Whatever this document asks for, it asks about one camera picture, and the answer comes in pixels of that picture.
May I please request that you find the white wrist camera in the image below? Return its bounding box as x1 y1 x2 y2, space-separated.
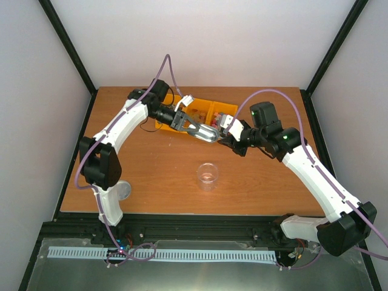
219 115 244 141
174 95 195 112

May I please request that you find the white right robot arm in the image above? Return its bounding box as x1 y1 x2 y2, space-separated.
219 102 377 256

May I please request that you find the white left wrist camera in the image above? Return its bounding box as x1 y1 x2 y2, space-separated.
174 95 195 112

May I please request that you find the yellow bin with star candies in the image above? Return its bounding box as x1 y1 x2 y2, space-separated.
206 101 238 128

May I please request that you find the yellow bin with lollipops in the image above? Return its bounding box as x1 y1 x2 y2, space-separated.
154 93 180 132

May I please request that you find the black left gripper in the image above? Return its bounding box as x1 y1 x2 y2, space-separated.
150 105 199 132

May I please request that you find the light blue slotted cable duct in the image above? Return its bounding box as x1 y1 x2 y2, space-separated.
47 246 276 264

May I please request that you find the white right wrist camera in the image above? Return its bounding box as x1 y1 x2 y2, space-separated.
219 115 244 141

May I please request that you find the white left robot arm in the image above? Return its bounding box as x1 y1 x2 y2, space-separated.
75 79 199 244

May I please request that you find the clear plastic cup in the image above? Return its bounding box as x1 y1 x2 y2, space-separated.
196 162 219 191

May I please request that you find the yellow bin with popsicle candies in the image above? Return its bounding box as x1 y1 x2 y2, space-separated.
182 98 213 125

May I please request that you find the silver metal scoop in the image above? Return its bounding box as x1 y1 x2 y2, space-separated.
190 124 219 143

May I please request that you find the black aluminium frame rail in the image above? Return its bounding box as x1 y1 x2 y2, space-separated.
38 212 297 247

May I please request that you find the round clear cup lid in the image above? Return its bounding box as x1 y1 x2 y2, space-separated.
116 180 132 201

